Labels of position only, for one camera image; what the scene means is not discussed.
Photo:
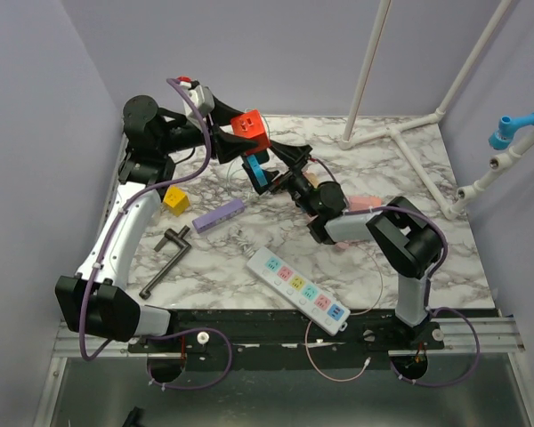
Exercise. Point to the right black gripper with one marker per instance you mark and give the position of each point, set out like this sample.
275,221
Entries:
293,157

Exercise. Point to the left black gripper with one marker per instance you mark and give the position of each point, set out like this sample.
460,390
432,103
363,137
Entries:
226,144

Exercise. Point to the red cube socket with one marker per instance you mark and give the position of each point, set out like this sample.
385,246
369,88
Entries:
249,125

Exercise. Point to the pink cube socket adapter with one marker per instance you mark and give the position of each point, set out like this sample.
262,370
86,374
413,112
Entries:
363,203

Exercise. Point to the yellow cube socket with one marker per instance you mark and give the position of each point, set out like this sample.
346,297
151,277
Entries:
176,201

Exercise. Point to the pink round plug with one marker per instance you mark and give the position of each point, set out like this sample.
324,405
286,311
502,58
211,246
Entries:
342,245

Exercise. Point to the white power strip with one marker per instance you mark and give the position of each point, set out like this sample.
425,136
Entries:
323,309

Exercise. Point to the blue cube socket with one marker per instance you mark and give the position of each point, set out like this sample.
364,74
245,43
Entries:
255,172

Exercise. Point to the beige cube adapter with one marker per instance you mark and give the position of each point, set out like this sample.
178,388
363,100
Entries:
312,179

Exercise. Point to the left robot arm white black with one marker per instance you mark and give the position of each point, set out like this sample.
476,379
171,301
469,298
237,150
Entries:
94,301

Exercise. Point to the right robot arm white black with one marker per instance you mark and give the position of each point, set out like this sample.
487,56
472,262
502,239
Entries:
411,242

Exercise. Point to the purple usb power strip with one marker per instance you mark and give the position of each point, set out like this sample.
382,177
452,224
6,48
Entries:
219,215

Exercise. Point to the blue pipe fitting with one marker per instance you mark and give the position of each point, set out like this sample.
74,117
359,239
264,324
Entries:
507,128

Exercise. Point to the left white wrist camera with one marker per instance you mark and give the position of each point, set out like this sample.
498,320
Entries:
200,96

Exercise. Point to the white pvc pipe frame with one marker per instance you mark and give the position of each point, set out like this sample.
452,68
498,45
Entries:
415,55

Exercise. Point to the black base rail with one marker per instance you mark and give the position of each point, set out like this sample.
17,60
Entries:
280,339

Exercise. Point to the aluminium extrusion rail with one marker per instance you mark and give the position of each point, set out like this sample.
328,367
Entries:
445,336

